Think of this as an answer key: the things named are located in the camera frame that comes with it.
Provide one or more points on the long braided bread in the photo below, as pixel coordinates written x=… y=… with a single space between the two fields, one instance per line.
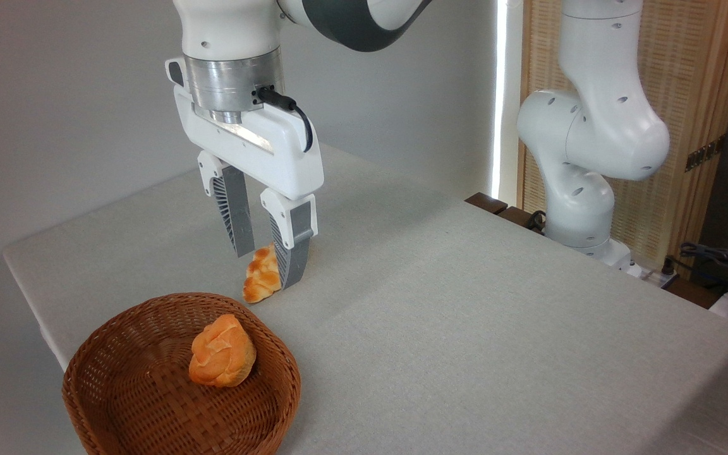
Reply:
x=260 y=278

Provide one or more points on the bamboo folding screen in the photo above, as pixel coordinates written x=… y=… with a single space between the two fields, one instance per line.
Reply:
x=692 y=76

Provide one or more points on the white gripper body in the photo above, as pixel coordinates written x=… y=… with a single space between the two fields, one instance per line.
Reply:
x=275 y=151

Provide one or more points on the dark brown wooden board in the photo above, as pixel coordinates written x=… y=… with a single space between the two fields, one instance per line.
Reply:
x=487 y=202

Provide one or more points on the brown wicker basket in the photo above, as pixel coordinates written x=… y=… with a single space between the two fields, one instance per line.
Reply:
x=143 y=392

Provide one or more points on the dark metal screen hinge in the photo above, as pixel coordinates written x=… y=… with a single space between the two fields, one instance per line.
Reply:
x=705 y=153

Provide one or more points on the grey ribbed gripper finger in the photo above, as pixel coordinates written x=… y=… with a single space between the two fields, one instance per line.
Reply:
x=294 y=227
x=234 y=208

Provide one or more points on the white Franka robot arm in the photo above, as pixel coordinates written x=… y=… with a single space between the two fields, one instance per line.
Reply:
x=591 y=133

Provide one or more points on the round bread roll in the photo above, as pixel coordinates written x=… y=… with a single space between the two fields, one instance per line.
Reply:
x=222 y=354

